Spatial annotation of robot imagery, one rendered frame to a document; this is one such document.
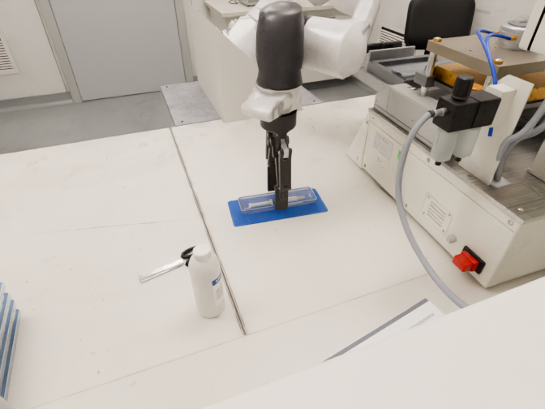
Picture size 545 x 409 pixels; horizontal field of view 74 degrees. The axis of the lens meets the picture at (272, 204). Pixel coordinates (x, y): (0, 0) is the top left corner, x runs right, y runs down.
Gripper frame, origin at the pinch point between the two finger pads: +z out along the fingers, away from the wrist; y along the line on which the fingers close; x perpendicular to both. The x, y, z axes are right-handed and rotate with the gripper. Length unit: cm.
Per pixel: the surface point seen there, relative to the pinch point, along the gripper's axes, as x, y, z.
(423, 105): -29.4, -5.3, -20.2
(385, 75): -32.9, 17.3, -18.2
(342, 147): -26.6, 23.3, 5.2
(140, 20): 47, 291, 22
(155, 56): 41, 291, 52
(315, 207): -8.9, -3.0, 4.8
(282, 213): -0.5, -3.5, 4.7
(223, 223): 13.6, -3.6, 4.8
